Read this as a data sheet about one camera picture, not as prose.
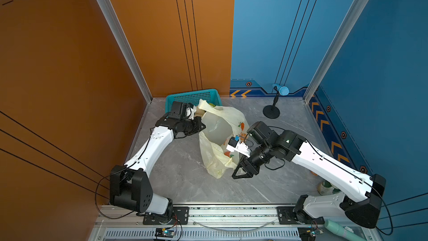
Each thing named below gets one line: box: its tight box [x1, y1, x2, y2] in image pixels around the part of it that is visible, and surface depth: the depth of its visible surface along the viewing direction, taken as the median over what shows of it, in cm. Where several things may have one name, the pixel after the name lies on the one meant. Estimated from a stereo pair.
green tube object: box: [324, 219, 367, 241], surface depth 69 cm
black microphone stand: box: [262, 85, 281, 119], surface depth 113 cm
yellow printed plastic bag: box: [198, 99, 249, 180], surface depth 77 cm
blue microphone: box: [271, 83, 290, 97], surface depth 90 cm
